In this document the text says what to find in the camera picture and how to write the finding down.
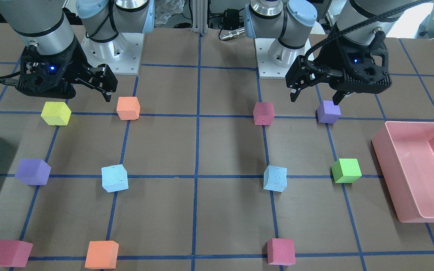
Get purple foam block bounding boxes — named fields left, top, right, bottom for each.
left=316, top=100, right=341, bottom=124
left=14, top=158, right=51, bottom=186

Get orange foam block far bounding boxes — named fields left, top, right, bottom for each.
left=116, top=96, right=140, bottom=120

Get green foam block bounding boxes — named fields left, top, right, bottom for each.
left=331, top=158, right=363, bottom=183

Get orange foam block near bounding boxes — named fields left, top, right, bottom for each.
left=84, top=241, right=119, bottom=269

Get pink plastic bin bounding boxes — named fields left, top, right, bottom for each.
left=372, top=121, right=434, bottom=223

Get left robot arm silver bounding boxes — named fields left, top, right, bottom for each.
left=244, top=0, right=423, bottom=105

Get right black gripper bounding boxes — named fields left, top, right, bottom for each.
left=0, top=38, right=118, bottom=103

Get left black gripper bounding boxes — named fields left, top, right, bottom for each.
left=285, top=36, right=392, bottom=106

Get purple foam block near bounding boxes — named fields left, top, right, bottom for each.
left=14, top=158, right=51, bottom=186

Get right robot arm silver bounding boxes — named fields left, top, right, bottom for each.
left=0, top=0, right=155, bottom=102

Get magenta foam block far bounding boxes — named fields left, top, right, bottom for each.
left=253, top=102, right=275, bottom=126

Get light blue block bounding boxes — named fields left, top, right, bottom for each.
left=263, top=165, right=287, bottom=192
left=101, top=164, right=129, bottom=193

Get yellow foam block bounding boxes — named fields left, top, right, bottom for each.
left=41, top=101, right=71, bottom=126

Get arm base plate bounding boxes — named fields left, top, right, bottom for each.
left=81, top=33, right=145, bottom=76
left=254, top=38, right=311, bottom=79

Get orange foam block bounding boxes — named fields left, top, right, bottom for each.
left=84, top=241, right=119, bottom=269
left=116, top=96, right=140, bottom=120

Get purple foam block far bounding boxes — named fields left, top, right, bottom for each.
left=316, top=100, right=341, bottom=124

